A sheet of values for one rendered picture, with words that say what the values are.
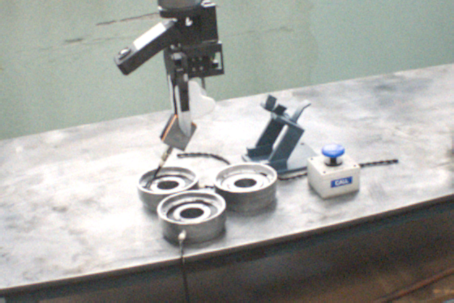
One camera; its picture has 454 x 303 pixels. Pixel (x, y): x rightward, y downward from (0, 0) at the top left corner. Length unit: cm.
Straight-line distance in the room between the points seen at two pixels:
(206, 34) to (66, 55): 164
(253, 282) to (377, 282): 25
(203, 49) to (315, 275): 56
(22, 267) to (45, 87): 171
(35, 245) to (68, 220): 9
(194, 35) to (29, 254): 44
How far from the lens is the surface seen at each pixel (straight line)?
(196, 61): 118
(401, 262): 154
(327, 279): 149
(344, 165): 126
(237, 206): 123
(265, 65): 296
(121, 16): 277
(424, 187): 129
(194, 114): 120
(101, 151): 151
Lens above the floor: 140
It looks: 23 degrees down
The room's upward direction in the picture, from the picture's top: 5 degrees counter-clockwise
